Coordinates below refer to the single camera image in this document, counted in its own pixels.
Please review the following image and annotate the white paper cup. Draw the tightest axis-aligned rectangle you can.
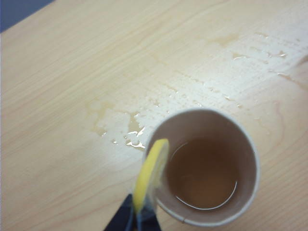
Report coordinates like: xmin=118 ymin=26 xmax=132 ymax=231
xmin=143 ymin=108 xmax=261 ymax=228

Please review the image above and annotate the yellow lemon slice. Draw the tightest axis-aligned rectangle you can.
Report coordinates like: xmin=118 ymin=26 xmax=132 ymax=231
xmin=133 ymin=139 xmax=170 ymax=214

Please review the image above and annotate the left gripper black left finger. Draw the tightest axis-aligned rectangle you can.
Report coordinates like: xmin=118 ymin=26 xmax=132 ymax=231
xmin=104 ymin=193 xmax=134 ymax=231

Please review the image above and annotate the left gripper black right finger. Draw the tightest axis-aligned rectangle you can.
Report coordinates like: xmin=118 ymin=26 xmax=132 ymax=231
xmin=136 ymin=201 xmax=162 ymax=231

